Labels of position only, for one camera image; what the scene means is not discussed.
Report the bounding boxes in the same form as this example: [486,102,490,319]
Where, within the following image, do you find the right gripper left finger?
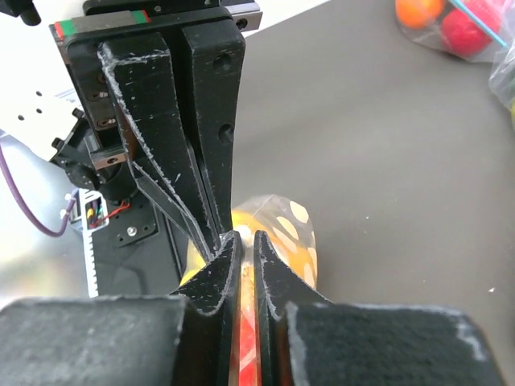
[1,232,243,385]

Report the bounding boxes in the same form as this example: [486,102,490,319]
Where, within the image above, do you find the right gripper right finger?
[253,231,505,385]

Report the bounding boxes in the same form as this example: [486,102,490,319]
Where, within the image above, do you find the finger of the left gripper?
[182,22,245,241]
[97,33,220,261]

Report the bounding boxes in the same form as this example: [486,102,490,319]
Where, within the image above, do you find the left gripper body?
[50,1,262,161]

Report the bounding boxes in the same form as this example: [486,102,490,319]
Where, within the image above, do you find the fake red tomato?
[238,267,261,386]

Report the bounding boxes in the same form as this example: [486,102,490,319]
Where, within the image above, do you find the polka dot zip bag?
[178,194,319,386]

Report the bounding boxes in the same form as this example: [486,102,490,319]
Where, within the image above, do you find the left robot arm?
[1,1,262,261]

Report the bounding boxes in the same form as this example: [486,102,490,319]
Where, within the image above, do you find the fake orange fruit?
[395,0,445,29]

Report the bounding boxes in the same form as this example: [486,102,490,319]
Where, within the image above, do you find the fake red apple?
[441,10,492,57]

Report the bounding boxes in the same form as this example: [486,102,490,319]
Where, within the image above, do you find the clear bag with nuts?
[394,1,514,63]

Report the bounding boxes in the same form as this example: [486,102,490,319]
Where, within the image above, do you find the clear bag with bananas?
[488,45,514,123]

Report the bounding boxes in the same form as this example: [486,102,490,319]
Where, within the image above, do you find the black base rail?
[76,189,187,298]

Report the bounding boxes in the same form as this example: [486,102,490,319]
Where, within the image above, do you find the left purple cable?
[0,136,77,238]

